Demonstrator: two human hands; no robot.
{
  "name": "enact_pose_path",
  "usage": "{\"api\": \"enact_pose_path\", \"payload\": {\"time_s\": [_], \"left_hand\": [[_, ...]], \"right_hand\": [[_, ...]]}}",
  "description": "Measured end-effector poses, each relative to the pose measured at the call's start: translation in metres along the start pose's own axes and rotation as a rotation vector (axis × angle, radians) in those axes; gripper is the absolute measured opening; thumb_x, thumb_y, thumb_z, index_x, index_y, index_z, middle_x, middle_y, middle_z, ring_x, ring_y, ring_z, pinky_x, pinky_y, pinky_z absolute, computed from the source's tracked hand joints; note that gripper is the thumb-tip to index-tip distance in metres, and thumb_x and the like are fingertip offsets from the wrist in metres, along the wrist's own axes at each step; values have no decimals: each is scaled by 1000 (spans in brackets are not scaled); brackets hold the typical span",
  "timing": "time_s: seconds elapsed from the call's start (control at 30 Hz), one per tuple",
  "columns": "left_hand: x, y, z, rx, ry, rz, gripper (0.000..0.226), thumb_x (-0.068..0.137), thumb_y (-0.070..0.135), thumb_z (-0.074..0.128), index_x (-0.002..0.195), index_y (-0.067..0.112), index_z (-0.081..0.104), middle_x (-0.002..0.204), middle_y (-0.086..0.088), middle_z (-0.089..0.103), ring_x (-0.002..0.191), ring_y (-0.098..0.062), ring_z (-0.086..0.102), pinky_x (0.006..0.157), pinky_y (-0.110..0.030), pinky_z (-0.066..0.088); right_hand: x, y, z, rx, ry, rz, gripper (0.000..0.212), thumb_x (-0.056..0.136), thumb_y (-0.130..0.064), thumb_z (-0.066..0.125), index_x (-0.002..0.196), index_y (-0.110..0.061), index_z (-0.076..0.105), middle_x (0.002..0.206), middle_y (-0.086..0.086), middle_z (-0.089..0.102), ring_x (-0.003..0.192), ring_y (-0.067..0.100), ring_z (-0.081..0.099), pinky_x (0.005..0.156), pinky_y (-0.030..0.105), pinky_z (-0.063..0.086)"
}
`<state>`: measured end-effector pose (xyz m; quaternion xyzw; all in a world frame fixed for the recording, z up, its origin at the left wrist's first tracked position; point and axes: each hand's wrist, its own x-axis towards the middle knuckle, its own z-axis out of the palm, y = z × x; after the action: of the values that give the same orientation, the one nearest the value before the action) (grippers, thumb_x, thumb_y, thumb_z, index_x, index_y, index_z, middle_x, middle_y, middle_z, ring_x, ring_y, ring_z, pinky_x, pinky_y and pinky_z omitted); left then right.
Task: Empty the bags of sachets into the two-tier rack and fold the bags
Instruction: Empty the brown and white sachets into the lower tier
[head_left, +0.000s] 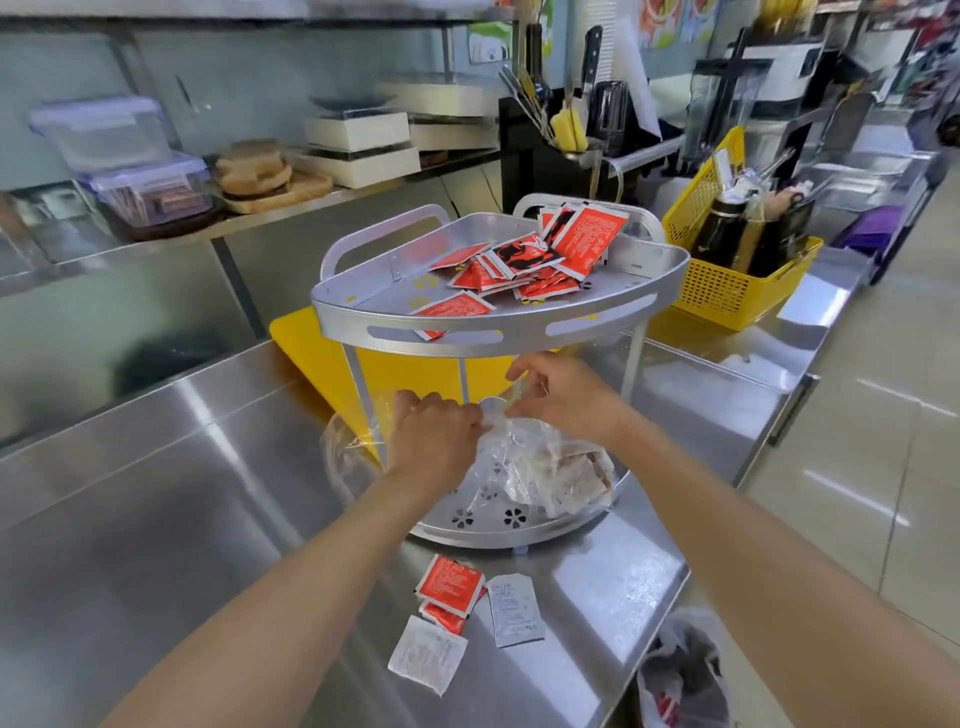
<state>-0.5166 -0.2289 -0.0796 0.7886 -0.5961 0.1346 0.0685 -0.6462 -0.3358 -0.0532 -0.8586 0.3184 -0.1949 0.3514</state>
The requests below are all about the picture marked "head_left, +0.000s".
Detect stainless steel wall shelf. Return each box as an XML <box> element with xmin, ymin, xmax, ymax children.
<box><xmin>0</xmin><ymin>147</ymin><xmax>504</xmax><ymax>300</ymax></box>

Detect silver two-tier corner rack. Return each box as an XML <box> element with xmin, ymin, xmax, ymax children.
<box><xmin>309</xmin><ymin>192</ymin><xmax>691</xmax><ymax>552</ymax></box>

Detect metal utensil holder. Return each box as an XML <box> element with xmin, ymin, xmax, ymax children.
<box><xmin>591</xmin><ymin>79</ymin><xmax>630</xmax><ymax>153</ymax></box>

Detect black container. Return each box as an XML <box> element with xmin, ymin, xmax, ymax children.
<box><xmin>748</xmin><ymin>201</ymin><xmax>816</xmax><ymax>279</ymax></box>

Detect clear plastic bag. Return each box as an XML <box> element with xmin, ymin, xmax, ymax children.
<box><xmin>321</xmin><ymin>391</ymin><xmax>622</xmax><ymax>524</ymax></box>

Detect small red sauce packet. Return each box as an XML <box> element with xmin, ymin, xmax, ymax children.
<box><xmin>417</xmin><ymin>600</ymin><xmax>468</xmax><ymax>638</ymax></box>

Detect pile of red sauce packets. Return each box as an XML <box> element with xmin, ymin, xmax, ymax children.
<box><xmin>410</xmin><ymin>201</ymin><xmax>631</xmax><ymax>343</ymax></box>

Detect person's left hand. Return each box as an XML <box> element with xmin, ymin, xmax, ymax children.
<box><xmin>385</xmin><ymin>389</ymin><xmax>489</xmax><ymax>498</ymax></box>

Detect black blender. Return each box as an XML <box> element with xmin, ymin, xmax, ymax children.
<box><xmin>677</xmin><ymin>57</ymin><xmax>774</xmax><ymax>179</ymax></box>

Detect clear empty lidded container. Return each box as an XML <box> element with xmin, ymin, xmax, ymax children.
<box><xmin>27</xmin><ymin>94</ymin><xmax>175</xmax><ymax>175</ymax></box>

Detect white paper sheet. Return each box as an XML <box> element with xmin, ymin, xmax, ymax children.
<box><xmin>611</xmin><ymin>16</ymin><xmax>664</xmax><ymax>141</ymax></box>

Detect black knife block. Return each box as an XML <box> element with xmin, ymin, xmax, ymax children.
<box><xmin>498</xmin><ymin>96</ymin><xmax>603</xmax><ymax>216</ymax></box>

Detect white sauce packet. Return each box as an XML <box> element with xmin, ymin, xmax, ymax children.
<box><xmin>485</xmin><ymin>573</ymin><xmax>547</xmax><ymax>650</ymax></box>
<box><xmin>387</xmin><ymin>614</ymin><xmax>470</xmax><ymax>698</ymax></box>

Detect white kitchen machine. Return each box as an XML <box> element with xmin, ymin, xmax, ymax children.
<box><xmin>729</xmin><ymin>39</ymin><xmax>827</xmax><ymax>105</ymax></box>

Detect clear container with purple lid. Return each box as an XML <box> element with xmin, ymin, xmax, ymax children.
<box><xmin>77</xmin><ymin>152</ymin><xmax>216</xmax><ymax>228</ymax></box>

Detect person's right forearm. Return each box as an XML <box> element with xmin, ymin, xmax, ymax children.
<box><xmin>609</xmin><ymin>411</ymin><xmax>960</xmax><ymax>728</ymax></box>

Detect purple tray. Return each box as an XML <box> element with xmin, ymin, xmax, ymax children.
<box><xmin>834</xmin><ymin>204</ymin><xmax>906</xmax><ymax>258</ymax></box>

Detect large red sauce packet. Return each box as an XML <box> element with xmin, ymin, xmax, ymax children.
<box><xmin>414</xmin><ymin>554</ymin><xmax>488</xmax><ymax>621</ymax></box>

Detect wooden board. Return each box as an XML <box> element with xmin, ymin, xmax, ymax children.
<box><xmin>220</xmin><ymin>171</ymin><xmax>336</xmax><ymax>216</ymax></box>

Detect yellow cutting board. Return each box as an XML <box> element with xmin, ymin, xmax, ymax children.
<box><xmin>269</xmin><ymin>305</ymin><xmax>528</xmax><ymax>460</ymax></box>

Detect person's right hand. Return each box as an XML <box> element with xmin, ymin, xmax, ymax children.
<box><xmin>504</xmin><ymin>351</ymin><xmax>640</xmax><ymax>453</ymax></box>

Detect bundle of white sauce packets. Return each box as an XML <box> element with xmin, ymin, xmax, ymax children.
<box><xmin>507</xmin><ymin>441</ymin><xmax>618</xmax><ymax>520</ymax></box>

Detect yellow-handled utensils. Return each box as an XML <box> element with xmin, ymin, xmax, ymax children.
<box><xmin>549</xmin><ymin>107</ymin><xmax>591</xmax><ymax>154</ymax></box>

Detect stack of bread slices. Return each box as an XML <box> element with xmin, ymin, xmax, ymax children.
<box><xmin>214</xmin><ymin>138</ymin><xmax>294</xmax><ymax>198</ymax></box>

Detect grey plastic trash bag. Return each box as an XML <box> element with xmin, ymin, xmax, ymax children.
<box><xmin>636</xmin><ymin>606</ymin><xmax>735</xmax><ymax>728</ymax></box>

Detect white box with clear lid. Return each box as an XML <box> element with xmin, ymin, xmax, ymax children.
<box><xmin>377</xmin><ymin>79</ymin><xmax>502</xmax><ymax>119</ymax></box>
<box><xmin>408</xmin><ymin>115</ymin><xmax>501</xmax><ymax>153</ymax></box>
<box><xmin>303</xmin><ymin>107</ymin><xmax>413</xmax><ymax>153</ymax></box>
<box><xmin>288</xmin><ymin>143</ymin><xmax>423</xmax><ymax>190</ymax></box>

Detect dark sauce bottle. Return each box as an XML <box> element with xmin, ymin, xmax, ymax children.
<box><xmin>689</xmin><ymin>193</ymin><xmax>750</xmax><ymax>270</ymax></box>

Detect yellow plastic basket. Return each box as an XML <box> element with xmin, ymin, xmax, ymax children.
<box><xmin>662</xmin><ymin>125</ymin><xmax>825</xmax><ymax>333</ymax></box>

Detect person's left forearm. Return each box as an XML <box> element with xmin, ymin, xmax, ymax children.
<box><xmin>101</xmin><ymin>472</ymin><xmax>470</xmax><ymax>728</ymax></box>

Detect black-handled knife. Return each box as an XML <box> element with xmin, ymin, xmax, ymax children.
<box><xmin>582</xmin><ymin>24</ymin><xmax>605</xmax><ymax>99</ymax></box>

